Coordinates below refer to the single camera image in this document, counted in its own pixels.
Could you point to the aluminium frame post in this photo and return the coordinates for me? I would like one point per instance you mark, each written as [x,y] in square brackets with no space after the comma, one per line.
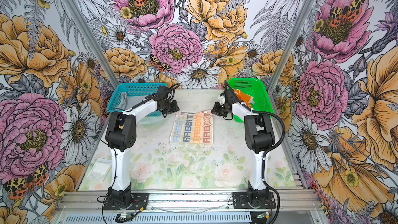
[301,19]
[80,21]

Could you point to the green plastic basket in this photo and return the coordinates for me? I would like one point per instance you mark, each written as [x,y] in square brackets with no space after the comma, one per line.
[253,87]

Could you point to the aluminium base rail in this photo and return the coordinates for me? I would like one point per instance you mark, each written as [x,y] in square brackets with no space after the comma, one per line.
[206,206]

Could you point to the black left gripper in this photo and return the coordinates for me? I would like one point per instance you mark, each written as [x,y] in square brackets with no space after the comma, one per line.
[174,109]

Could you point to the printed cream towel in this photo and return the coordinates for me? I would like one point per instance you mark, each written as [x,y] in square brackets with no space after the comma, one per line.
[193,128]

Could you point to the orange patterned towel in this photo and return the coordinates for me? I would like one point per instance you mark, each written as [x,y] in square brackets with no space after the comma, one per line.
[247,99]

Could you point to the teal plastic basket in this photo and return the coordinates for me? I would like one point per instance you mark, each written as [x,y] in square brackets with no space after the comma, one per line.
[132,89]

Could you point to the right aluminium frame post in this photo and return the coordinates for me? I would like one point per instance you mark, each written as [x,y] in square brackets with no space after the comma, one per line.
[301,19]

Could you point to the left aluminium frame post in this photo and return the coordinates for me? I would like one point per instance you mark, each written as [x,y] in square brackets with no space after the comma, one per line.
[80,21]

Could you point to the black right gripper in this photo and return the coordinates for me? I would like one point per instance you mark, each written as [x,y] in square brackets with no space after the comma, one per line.
[215,110]

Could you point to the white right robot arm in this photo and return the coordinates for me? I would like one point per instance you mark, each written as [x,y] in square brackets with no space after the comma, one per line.
[259,137]

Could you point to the light grey towel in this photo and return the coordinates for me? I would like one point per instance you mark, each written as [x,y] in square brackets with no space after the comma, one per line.
[138,103]

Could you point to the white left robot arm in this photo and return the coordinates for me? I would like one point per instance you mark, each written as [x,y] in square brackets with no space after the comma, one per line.
[121,135]

